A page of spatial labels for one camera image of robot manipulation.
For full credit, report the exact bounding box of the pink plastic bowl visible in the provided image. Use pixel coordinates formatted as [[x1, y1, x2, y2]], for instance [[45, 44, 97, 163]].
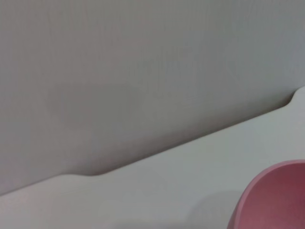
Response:
[[226, 159, 305, 229]]

